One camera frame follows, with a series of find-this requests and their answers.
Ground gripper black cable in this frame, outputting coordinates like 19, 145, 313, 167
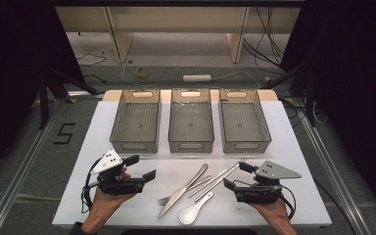
278, 184, 298, 220
80, 157, 103, 214

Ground steel table knife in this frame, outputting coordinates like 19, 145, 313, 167
158, 163, 210, 219

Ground aluminium floor rail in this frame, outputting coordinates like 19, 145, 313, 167
292, 97, 373, 235
0, 97, 67, 235

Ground white ceramic spoon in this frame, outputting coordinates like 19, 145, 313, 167
178, 190, 215, 226

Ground beige wooden table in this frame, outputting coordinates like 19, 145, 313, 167
54, 6, 302, 65

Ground person's left hand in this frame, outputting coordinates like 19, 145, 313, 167
86, 166, 136, 227

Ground yellow tape roll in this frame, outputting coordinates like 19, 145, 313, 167
134, 66, 152, 79

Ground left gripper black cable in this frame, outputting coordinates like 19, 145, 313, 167
80, 157, 103, 214

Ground black metal stand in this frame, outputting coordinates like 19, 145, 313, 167
259, 55, 318, 127
38, 67, 100, 130

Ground person's right hand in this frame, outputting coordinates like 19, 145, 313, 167
248, 182, 292, 227

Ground black cable bundle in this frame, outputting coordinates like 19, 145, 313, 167
242, 6, 287, 71

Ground thin black floor cable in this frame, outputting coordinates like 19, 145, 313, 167
75, 53, 108, 67
83, 73, 108, 84

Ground white power strip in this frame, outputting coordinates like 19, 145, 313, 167
182, 73, 212, 83

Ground black curtain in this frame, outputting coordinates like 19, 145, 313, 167
280, 0, 376, 216
0, 0, 86, 184

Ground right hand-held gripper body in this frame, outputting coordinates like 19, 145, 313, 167
234, 160, 303, 206

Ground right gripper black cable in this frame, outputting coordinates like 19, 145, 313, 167
278, 184, 298, 220

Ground smoky clear plastic bin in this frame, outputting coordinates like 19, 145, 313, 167
217, 88, 272, 155
109, 88, 162, 155
167, 88, 215, 154

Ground tangled floor cables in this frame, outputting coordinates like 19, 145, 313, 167
280, 97, 328, 126

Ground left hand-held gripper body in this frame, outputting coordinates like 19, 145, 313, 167
90, 149, 146, 197

